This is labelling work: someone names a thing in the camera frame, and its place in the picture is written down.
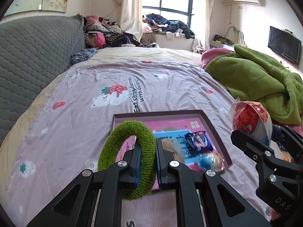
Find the grey quilted headboard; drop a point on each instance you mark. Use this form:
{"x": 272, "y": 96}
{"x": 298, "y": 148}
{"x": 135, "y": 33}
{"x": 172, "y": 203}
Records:
{"x": 34, "y": 51}

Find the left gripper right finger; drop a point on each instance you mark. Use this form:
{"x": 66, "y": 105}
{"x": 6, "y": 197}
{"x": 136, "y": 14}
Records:
{"x": 203, "y": 199}

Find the clothes pile by headboard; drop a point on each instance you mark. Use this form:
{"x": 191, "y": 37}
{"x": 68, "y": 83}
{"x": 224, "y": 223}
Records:
{"x": 102, "y": 33}

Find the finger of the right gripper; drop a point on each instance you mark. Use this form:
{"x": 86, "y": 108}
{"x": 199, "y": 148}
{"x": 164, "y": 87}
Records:
{"x": 252, "y": 148}
{"x": 289, "y": 139}

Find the cream curtain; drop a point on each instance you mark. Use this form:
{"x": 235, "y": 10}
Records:
{"x": 201, "y": 23}
{"x": 131, "y": 18}

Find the blue oreo cookie pack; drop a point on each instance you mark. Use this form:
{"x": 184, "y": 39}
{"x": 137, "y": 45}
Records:
{"x": 199, "y": 142}

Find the green fleece blanket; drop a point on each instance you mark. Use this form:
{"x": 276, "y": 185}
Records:
{"x": 250, "y": 75}

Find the right cream curtain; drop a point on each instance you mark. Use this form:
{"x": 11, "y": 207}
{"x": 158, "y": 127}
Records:
{"x": 201, "y": 23}

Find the dark shallow box tray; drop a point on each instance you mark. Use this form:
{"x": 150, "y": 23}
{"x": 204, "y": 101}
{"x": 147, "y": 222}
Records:
{"x": 175, "y": 141}

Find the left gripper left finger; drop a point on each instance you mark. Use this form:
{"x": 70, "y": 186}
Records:
{"x": 93, "y": 198}

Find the black wall television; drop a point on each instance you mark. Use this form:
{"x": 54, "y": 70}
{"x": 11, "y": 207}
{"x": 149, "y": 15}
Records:
{"x": 285, "y": 44}

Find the dark patterned cloth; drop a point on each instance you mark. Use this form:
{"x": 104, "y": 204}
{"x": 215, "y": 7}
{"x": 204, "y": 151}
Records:
{"x": 83, "y": 55}

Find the red blue toy egg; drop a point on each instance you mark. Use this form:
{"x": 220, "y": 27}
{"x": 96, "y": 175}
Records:
{"x": 252, "y": 118}

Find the blue candy wrapper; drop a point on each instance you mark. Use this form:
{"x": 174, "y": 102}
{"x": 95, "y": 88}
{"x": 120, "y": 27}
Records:
{"x": 280, "y": 145}

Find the beige mesh drawstring pouch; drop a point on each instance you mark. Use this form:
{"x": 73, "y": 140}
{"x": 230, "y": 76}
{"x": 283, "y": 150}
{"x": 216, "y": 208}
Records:
{"x": 174, "y": 146}

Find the lilac strawberry bedsheet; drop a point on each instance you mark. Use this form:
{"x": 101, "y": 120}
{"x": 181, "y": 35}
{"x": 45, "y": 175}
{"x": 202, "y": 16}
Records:
{"x": 64, "y": 130}

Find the clothes pile on windowsill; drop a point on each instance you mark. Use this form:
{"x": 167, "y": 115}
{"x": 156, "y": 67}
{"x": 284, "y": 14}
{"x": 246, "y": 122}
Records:
{"x": 173, "y": 26}

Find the pink pillow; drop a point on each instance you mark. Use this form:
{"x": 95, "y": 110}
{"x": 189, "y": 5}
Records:
{"x": 210, "y": 54}

